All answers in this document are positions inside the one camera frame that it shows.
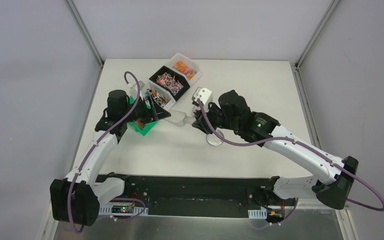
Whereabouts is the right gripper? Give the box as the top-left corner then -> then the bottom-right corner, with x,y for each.
192,100 -> 240,134

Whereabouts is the clear plastic scoop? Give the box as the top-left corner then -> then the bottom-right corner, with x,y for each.
164,109 -> 196,127

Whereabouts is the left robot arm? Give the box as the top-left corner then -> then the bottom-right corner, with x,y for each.
50,89 -> 171,226

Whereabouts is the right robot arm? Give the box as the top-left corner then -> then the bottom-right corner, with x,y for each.
191,87 -> 359,210

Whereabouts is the white lollipop bin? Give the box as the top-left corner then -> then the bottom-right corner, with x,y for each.
142,83 -> 175,111

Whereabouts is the green candy bin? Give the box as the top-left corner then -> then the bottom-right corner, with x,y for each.
129,96 -> 158,136

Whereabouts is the black lollipop bin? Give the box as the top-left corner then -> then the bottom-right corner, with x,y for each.
149,66 -> 190,101

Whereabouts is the white gummy bin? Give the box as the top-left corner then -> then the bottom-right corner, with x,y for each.
165,52 -> 203,86

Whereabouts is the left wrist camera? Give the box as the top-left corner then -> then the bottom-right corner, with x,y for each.
127,81 -> 146,100

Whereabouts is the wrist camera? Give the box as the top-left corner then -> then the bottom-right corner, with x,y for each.
127,81 -> 146,100
191,87 -> 213,107

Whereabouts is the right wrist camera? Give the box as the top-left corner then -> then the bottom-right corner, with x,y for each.
191,87 -> 213,107

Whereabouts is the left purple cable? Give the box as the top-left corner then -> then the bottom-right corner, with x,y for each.
66,71 -> 147,235

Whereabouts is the purple cable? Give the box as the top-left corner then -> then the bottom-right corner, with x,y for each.
66,71 -> 147,235
196,99 -> 384,229

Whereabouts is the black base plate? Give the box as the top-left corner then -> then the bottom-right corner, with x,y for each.
96,172 -> 296,219

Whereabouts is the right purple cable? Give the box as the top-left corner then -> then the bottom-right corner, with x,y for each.
196,99 -> 384,229

